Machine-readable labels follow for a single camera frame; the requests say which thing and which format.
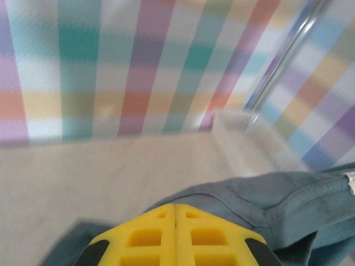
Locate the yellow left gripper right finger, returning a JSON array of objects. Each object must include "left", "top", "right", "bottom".
[{"left": 175, "top": 203, "right": 282, "bottom": 266}]

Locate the grey-blue t-shirt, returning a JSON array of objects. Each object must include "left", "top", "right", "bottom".
[{"left": 41, "top": 162, "right": 355, "bottom": 266}]

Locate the aluminium frame post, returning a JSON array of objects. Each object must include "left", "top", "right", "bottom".
[{"left": 243, "top": 0, "right": 331, "bottom": 112}]

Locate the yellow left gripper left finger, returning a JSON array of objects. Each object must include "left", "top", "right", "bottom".
[{"left": 75, "top": 204, "right": 177, "bottom": 266}]

